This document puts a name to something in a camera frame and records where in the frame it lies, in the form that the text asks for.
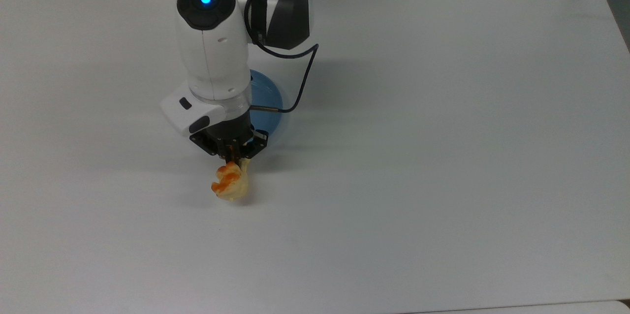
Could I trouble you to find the blue round plate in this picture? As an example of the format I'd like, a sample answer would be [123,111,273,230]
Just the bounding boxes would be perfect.
[249,69,284,150]

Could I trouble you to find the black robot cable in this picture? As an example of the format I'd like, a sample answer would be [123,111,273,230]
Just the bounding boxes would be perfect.
[244,0,320,114]

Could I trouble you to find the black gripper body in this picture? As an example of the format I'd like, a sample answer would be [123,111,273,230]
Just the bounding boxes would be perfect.
[189,107,269,158]

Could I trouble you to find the bread with orange topping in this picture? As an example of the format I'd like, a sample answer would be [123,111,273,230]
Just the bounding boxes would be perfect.
[211,159,252,202]

